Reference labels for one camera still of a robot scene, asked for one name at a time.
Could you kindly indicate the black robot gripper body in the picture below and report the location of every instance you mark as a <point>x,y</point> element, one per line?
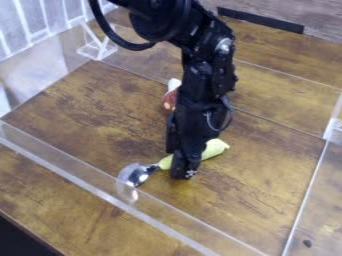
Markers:
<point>203,110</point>

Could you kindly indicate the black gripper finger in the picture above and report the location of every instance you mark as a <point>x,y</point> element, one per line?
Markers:
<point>171,138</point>
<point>185,166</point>

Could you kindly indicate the clear acrylic front barrier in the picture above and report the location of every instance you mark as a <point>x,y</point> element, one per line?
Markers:
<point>195,233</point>

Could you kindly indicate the clear acrylic right barrier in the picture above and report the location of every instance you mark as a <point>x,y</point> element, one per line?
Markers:
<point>316,235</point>

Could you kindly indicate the clear acrylic barrier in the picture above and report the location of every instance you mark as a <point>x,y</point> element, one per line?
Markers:
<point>316,235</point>
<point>195,233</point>

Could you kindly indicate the clear acrylic triangular bracket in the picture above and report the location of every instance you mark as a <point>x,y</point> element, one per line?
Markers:
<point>95,49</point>

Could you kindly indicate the red toy mushroom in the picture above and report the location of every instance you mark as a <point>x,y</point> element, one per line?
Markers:
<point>169,99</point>

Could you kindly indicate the green handled metal spoon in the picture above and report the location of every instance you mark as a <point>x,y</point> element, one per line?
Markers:
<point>137,172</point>

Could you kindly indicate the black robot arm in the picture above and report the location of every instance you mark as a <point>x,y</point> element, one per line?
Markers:
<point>177,21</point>

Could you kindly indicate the black strip on table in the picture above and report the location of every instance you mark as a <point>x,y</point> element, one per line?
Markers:
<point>262,20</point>

